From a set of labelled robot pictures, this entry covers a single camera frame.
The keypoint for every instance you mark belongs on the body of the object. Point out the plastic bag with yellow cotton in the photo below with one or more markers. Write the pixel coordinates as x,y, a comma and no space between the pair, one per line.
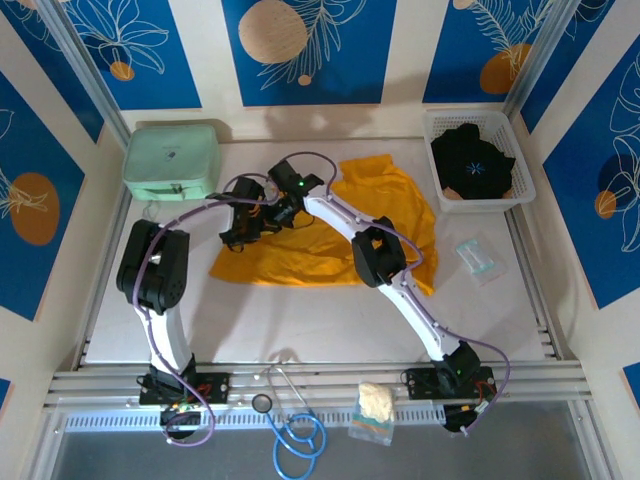
375,400

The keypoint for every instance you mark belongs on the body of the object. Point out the blue floral wall panel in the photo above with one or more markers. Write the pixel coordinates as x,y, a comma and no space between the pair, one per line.
595,210
475,60
30,210
310,55
150,65

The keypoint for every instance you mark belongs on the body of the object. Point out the mint green zip case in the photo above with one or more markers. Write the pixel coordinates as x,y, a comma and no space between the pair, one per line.
170,155

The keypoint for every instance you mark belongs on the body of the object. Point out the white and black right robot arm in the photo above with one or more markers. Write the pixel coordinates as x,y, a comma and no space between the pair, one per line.
415,305

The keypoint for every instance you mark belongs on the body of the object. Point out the black t-shirt with blue print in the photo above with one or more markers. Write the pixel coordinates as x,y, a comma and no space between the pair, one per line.
475,165

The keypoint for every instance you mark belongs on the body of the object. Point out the aluminium side rail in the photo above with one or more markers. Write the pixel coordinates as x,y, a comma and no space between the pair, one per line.
535,300
107,280

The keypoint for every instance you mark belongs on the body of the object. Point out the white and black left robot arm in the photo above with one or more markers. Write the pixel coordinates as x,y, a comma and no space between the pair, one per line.
167,330

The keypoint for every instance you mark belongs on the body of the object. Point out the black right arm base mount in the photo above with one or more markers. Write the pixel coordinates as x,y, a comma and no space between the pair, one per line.
425,382

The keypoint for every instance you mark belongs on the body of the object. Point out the aluminium frame post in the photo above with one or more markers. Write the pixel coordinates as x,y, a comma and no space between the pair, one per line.
540,50
85,65

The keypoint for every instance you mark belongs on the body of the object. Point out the small clear sealed packet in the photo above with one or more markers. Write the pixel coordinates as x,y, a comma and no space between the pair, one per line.
479,260

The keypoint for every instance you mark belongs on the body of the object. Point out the peach cloth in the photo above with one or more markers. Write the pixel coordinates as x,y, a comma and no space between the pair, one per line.
452,193

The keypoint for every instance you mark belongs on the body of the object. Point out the white plastic basket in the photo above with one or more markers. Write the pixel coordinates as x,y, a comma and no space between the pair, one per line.
522,175

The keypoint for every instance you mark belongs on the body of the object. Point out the yellow t-shirt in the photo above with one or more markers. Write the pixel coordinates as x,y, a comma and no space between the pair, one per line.
395,200

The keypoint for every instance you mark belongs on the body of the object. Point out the blue stethoscope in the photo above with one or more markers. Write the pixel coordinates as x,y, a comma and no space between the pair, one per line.
260,402

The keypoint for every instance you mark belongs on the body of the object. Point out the aluminium frame rails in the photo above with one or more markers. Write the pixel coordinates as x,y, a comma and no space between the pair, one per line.
325,380

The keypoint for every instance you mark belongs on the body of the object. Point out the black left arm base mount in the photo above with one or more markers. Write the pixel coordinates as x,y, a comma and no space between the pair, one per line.
215,387

